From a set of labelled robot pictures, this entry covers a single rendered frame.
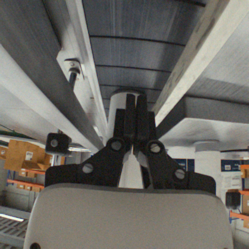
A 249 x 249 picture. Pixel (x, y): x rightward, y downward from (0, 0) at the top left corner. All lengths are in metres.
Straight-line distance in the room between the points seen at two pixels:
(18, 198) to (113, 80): 9.34
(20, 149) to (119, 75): 1.96
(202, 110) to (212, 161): 0.22
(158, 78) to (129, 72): 0.03
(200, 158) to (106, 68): 0.41
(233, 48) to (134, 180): 0.21
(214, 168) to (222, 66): 0.33
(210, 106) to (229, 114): 0.05
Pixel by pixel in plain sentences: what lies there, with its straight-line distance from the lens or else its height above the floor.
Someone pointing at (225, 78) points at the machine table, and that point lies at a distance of 0.29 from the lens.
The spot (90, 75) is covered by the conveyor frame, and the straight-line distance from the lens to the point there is 0.18.
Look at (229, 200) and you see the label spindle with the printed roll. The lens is 0.90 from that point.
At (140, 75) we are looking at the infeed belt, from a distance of 0.17.
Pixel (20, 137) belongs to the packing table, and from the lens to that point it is 2.03.
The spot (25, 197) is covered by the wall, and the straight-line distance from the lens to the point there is 9.21.
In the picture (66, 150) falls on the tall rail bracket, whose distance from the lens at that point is 0.21.
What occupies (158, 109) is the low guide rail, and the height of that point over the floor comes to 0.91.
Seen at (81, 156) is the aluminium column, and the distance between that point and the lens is 0.58.
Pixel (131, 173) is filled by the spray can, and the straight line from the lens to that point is 0.17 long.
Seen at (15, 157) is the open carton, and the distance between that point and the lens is 2.10.
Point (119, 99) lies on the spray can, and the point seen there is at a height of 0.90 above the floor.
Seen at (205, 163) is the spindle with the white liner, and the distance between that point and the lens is 0.50.
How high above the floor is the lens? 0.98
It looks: 17 degrees down
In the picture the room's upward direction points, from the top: 176 degrees counter-clockwise
